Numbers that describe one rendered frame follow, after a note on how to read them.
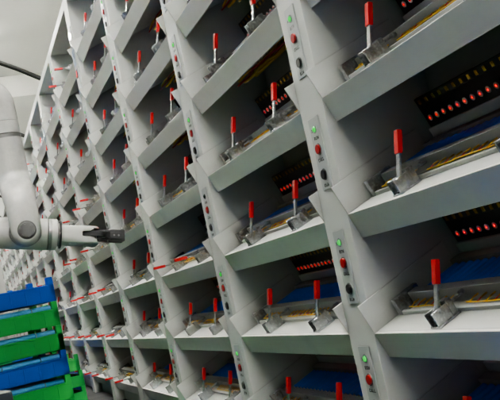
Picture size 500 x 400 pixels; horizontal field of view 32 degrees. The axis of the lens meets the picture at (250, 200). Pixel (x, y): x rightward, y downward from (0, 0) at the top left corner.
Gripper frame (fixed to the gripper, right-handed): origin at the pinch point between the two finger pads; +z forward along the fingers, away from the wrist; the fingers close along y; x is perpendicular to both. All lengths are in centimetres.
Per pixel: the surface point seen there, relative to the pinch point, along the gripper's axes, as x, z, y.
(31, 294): -13, -19, -52
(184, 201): 8.5, 16.2, 12.3
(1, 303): -16, -28, -49
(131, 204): 25, 22, -100
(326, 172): -1, 17, 106
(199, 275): -11.3, 20.9, 10.4
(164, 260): -3.6, 20.2, -30.0
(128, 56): 62, 8, -30
